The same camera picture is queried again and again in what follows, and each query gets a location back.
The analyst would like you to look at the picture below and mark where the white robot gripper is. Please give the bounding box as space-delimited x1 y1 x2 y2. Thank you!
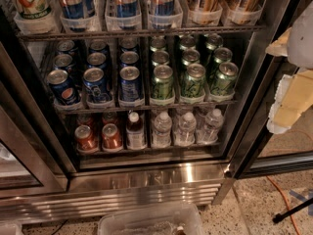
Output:
265 1 313 134

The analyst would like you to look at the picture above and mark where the red coke can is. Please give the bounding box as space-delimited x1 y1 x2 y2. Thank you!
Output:
74 125 99 154
102 112 118 125
102 123 123 152
76 114 95 129

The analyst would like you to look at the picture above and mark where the green soda can front right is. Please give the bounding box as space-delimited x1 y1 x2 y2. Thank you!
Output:
209 62 239 96

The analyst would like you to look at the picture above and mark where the green soda can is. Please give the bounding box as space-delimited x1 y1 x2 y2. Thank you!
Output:
208 47 233 72
181 64 205 98
152 65 173 100
209 62 239 96
182 49 201 66
151 50 169 67

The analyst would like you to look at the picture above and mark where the green soda can middle right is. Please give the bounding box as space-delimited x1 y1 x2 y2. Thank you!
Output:
208 47 233 72

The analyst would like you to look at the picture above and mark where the fridge glass door right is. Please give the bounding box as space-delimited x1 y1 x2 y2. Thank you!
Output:
223 0 312 179

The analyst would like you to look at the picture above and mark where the green soda can front middle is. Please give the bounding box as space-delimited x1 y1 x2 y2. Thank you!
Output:
181 64 205 98

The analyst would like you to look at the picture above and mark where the green soda can middle centre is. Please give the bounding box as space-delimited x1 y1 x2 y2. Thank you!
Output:
182 49 201 66

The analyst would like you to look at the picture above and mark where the green soda can front left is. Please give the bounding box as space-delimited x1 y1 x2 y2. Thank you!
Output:
152 65 173 100

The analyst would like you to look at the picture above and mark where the green soda can middle left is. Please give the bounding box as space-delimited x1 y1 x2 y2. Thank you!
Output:
151 50 169 67

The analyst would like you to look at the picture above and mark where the blue pepsi can front right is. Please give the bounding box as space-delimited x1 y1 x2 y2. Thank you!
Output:
119 67 142 102

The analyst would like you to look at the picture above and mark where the blue pepsi can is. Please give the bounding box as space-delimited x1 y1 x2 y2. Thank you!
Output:
119 51 140 68
83 68 112 103
53 54 78 79
87 52 108 71
119 67 142 102
47 70 80 106

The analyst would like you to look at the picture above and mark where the blue pepsi can middle right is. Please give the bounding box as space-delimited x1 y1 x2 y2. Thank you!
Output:
119 51 140 68

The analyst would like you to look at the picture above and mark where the stainless steel fridge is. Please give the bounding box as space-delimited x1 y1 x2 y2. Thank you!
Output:
0 0 313 225

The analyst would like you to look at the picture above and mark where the red bull can middle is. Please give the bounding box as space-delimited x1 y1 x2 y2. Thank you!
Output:
112 0 139 19

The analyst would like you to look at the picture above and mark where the blue pepsi can middle centre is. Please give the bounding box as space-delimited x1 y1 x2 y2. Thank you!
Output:
87 52 108 71

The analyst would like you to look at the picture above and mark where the blue pepsi can front middle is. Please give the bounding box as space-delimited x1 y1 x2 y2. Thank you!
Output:
83 68 112 103

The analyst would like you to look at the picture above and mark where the blue pepsi can middle left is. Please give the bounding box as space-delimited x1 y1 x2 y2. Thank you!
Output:
53 54 78 79

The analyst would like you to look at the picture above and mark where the blue pepsi can front left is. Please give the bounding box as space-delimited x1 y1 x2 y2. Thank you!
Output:
47 70 80 106

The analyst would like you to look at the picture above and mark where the red bull can left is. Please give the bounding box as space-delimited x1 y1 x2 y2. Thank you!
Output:
59 0 96 20

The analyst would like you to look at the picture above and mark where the clear water bottle right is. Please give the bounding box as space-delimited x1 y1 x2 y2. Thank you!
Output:
196 109 224 144

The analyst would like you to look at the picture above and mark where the clear water bottle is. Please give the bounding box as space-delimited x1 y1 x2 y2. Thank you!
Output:
152 112 172 148
196 109 224 144
174 112 197 147

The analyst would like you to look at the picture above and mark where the clear water bottle middle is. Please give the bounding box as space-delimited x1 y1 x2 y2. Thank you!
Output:
174 112 197 147

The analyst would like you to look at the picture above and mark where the clear water bottle left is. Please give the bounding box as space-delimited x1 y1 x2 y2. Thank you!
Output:
152 112 172 148

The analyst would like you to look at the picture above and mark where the black tripod leg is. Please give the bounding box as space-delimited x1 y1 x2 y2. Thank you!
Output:
273 198 313 223

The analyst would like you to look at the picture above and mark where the brown drink bottle white cap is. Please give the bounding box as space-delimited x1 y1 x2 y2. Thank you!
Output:
126 112 146 150

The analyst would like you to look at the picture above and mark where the clear plastic bin on floor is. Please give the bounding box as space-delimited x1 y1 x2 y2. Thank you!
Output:
97 203 205 235

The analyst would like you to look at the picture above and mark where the orange cable on floor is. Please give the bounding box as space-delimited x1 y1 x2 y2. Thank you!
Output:
265 175 302 235

